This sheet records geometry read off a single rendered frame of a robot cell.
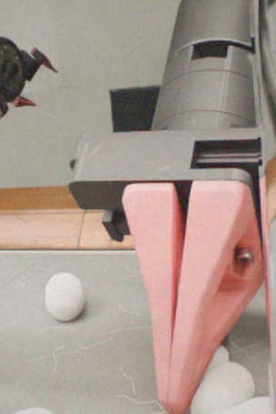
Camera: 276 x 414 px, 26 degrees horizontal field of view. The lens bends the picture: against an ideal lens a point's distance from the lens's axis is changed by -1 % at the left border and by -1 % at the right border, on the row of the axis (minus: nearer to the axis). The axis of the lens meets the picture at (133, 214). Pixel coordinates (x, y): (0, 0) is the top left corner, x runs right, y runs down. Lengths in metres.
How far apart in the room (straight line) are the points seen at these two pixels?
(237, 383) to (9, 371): 0.11
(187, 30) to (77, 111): 2.19
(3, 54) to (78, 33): 1.43
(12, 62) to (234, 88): 0.80
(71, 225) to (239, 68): 0.23
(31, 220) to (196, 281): 0.27
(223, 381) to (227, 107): 0.11
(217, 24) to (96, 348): 0.16
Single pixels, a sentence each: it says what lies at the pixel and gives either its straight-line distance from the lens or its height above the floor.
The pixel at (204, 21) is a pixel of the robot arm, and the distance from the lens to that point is 0.29.
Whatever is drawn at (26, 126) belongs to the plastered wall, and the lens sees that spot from 2.58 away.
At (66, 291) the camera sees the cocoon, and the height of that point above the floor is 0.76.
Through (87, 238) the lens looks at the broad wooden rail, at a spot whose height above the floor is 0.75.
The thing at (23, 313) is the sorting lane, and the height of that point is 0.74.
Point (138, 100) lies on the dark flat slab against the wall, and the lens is 2.38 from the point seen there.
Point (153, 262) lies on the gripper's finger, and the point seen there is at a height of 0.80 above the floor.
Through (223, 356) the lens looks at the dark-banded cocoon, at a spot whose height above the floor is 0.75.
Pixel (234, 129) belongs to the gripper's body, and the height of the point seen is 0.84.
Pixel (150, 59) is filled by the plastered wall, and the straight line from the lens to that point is 2.38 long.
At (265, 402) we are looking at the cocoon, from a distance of 0.21.
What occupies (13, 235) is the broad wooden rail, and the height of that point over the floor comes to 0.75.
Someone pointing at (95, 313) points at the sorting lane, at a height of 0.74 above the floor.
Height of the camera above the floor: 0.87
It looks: 15 degrees down
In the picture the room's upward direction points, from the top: 6 degrees counter-clockwise
